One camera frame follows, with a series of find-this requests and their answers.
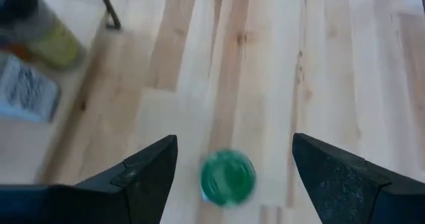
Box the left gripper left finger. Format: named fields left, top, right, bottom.
left=0, top=134, right=179, bottom=224

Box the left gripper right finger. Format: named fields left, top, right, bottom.
left=292, top=132, right=425, bottom=224

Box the green-lid herb jar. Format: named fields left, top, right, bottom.
left=199, top=148, right=257, bottom=208

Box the white-lid bagel seasoning jar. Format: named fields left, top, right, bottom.
left=0, top=53, right=62, bottom=124

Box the black-lid jar yellow-green label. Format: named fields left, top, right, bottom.
left=0, top=0, right=86, bottom=69

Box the black-lid jar orange label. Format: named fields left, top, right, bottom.
left=0, top=37, right=34, bottom=62

